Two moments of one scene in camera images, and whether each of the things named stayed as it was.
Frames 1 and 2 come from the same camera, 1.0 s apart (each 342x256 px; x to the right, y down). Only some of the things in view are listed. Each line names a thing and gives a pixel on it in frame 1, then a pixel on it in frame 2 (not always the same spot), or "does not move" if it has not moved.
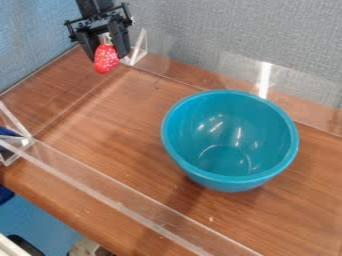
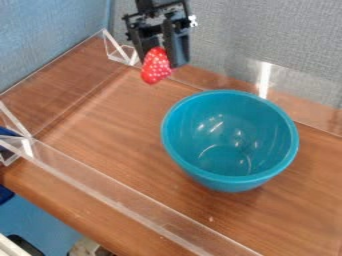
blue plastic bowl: x=230 y=138 does not move
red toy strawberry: x=106 y=58 -> x=156 y=65
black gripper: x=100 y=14 -> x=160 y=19
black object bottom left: x=31 y=249 does not move
